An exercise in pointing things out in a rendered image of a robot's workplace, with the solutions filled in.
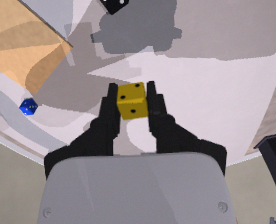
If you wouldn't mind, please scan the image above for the yellow die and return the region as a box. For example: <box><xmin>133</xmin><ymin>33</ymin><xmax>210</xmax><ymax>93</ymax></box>
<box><xmin>117</xmin><ymin>82</ymin><xmax>148</xmax><ymax>120</ymax></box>

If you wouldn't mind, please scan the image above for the tan mat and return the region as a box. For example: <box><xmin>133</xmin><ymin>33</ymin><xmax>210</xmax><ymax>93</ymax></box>
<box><xmin>0</xmin><ymin>0</ymin><xmax>73</xmax><ymax>94</ymax></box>

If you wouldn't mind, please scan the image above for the blue die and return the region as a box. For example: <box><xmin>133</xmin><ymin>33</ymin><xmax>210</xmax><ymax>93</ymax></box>
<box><xmin>19</xmin><ymin>99</ymin><xmax>38</xmax><ymax>115</ymax></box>

